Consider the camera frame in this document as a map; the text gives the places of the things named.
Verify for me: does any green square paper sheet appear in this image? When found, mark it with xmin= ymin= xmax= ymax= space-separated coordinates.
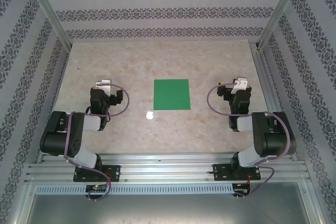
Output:
xmin=153 ymin=79 xmax=192 ymax=111

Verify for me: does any grey metal sheet panel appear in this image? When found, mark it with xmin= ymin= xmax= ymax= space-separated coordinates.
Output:
xmin=25 ymin=194 xmax=321 ymax=224

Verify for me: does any left small circuit board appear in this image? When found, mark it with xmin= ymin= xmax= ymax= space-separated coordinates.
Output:
xmin=86 ymin=184 xmax=108 ymax=193

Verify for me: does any small circuit board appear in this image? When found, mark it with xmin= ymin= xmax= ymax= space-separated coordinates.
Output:
xmin=234 ymin=184 xmax=250 ymax=195
xmin=86 ymin=184 xmax=108 ymax=193

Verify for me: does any right small circuit board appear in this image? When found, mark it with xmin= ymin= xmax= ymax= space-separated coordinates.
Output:
xmin=234 ymin=184 xmax=250 ymax=195

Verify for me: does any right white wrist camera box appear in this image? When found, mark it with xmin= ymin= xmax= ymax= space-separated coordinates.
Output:
xmin=232 ymin=76 xmax=249 ymax=95

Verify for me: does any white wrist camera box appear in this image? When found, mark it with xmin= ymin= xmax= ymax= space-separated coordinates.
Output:
xmin=232 ymin=76 xmax=249 ymax=95
xmin=94 ymin=78 xmax=113 ymax=96

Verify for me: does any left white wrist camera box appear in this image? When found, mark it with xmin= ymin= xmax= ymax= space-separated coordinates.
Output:
xmin=94 ymin=78 xmax=113 ymax=96

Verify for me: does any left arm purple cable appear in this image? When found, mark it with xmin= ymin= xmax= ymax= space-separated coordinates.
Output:
xmin=64 ymin=83 xmax=130 ymax=201

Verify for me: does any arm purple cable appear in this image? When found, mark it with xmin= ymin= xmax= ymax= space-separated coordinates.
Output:
xmin=64 ymin=83 xmax=130 ymax=201
xmin=207 ymin=82 xmax=293 ymax=200

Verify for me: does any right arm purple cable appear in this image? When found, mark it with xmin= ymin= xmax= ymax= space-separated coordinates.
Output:
xmin=207 ymin=82 xmax=293 ymax=200

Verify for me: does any aluminium side rail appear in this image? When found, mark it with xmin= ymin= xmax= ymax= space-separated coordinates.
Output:
xmin=249 ymin=40 xmax=299 ymax=162

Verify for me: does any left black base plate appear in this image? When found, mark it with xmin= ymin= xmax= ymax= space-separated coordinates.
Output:
xmin=73 ymin=165 xmax=121 ymax=183

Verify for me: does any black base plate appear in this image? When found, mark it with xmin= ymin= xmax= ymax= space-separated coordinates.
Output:
xmin=73 ymin=165 xmax=121 ymax=183
xmin=213 ymin=163 xmax=262 ymax=182

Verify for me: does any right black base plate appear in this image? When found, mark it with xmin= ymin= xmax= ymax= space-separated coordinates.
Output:
xmin=213 ymin=163 xmax=262 ymax=182

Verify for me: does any right aluminium frame post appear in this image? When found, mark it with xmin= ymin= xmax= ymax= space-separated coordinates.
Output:
xmin=257 ymin=0 xmax=308 ymax=50

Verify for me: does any aluminium frame post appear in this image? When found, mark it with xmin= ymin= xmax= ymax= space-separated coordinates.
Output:
xmin=22 ymin=0 xmax=73 ymax=50
xmin=257 ymin=0 xmax=308 ymax=50

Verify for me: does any aluminium mounting rail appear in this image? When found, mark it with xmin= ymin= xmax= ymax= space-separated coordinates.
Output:
xmin=25 ymin=152 xmax=313 ymax=184

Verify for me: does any left aluminium frame post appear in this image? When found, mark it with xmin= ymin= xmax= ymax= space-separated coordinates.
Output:
xmin=22 ymin=0 xmax=73 ymax=50

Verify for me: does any slotted grey cable duct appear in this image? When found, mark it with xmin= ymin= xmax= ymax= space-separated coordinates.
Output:
xmin=35 ymin=184 xmax=235 ymax=196

